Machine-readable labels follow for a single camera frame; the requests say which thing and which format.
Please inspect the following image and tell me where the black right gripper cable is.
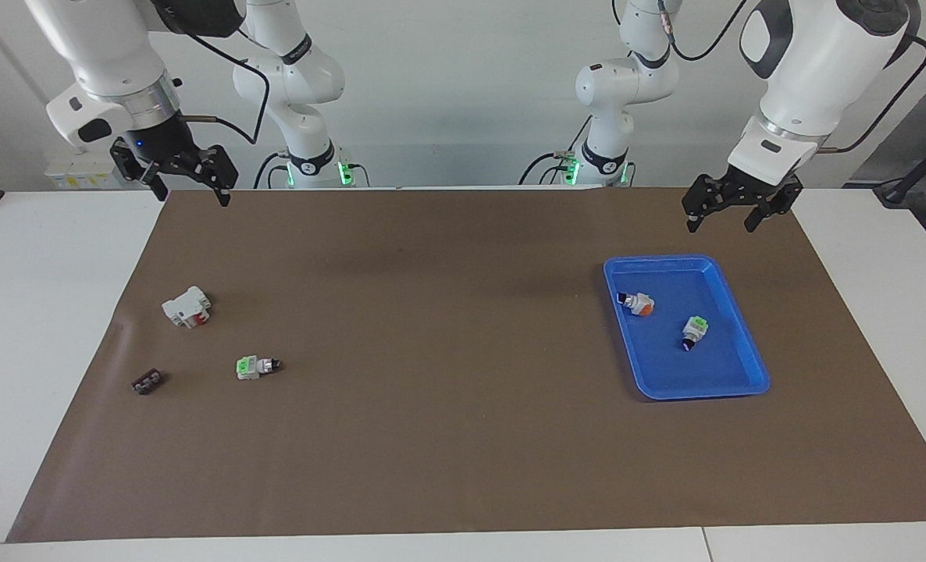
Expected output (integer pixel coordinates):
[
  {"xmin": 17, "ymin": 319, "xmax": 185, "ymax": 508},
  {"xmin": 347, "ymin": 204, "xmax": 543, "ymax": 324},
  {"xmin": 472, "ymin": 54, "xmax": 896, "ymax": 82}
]
[{"xmin": 176, "ymin": 27, "xmax": 271, "ymax": 146}]

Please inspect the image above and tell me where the white wall socket box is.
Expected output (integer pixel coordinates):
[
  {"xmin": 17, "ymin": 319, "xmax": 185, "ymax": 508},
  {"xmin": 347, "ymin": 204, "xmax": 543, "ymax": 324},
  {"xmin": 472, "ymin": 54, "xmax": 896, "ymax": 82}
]
[{"xmin": 45, "ymin": 151, "xmax": 132, "ymax": 190}]

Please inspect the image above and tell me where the black stand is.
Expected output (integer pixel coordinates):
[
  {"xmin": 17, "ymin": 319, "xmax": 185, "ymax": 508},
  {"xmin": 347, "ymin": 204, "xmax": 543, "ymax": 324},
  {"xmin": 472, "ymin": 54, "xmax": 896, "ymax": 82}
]
[{"xmin": 872, "ymin": 129, "xmax": 926, "ymax": 208}]

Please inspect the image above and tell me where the white circuit breaker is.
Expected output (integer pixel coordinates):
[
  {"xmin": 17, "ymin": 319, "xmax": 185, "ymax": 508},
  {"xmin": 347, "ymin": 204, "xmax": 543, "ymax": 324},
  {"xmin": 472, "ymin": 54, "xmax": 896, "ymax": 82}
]
[{"xmin": 160, "ymin": 285, "xmax": 213, "ymax": 330}]

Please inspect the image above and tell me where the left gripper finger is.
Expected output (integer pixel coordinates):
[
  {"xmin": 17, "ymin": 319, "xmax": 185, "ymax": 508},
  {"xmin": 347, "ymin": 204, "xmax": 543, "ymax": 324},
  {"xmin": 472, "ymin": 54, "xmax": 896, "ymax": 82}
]
[
  {"xmin": 681, "ymin": 176, "xmax": 721, "ymax": 234},
  {"xmin": 743, "ymin": 191, "xmax": 785, "ymax": 234}
]

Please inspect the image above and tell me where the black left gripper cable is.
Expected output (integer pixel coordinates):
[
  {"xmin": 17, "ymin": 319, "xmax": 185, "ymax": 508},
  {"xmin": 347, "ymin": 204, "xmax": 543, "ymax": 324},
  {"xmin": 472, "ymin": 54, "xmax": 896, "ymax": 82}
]
[{"xmin": 657, "ymin": 0, "xmax": 926, "ymax": 155}]

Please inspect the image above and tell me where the black right base cable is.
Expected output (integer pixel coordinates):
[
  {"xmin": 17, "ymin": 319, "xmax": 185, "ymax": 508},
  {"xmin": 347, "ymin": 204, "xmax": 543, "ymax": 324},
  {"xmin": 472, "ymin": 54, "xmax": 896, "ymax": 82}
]
[{"xmin": 253, "ymin": 150, "xmax": 291, "ymax": 190}]

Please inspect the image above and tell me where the orange capped selector switch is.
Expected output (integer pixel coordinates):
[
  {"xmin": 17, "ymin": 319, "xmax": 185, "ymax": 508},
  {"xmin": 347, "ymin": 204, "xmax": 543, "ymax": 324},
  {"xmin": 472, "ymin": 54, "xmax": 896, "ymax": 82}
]
[{"xmin": 614, "ymin": 290, "xmax": 657, "ymax": 318}]

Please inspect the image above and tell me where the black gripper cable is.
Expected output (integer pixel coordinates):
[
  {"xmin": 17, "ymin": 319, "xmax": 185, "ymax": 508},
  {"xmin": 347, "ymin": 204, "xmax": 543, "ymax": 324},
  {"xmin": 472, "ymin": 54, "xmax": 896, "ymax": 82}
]
[
  {"xmin": 657, "ymin": 0, "xmax": 926, "ymax": 155},
  {"xmin": 176, "ymin": 27, "xmax": 271, "ymax": 146}
]

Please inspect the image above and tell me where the blue plastic tray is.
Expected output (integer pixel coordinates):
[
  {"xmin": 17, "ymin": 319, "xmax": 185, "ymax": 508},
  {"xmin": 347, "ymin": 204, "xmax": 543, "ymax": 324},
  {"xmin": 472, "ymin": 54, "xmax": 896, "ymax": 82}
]
[{"xmin": 603, "ymin": 254, "xmax": 771, "ymax": 402}]

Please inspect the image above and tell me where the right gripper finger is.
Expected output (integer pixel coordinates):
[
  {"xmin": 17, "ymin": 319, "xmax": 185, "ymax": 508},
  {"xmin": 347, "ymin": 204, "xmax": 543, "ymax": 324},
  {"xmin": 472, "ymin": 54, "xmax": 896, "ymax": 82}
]
[
  {"xmin": 207, "ymin": 145, "xmax": 240, "ymax": 208},
  {"xmin": 139, "ymin": 162, "xmax": 170, "ymax": 202}
]

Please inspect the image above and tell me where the green capped selector switch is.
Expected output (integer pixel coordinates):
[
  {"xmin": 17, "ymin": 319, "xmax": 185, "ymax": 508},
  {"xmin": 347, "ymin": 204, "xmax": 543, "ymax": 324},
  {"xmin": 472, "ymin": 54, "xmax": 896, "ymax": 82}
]
[
  {"xmin": 235, "ymin": 354, "xmax": 283, "ymax": 382},
  {"xmin": 679, "ymin": 315, "xmax": 710, "ymax": 353}
]

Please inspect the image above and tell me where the brown table mat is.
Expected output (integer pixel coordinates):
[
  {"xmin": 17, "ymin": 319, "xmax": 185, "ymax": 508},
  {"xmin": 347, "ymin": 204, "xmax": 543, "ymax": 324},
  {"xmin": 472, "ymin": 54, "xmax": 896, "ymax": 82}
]
[{"xmin": 6, "ymin": 186, "xmax": 926, "ymax": 544}]

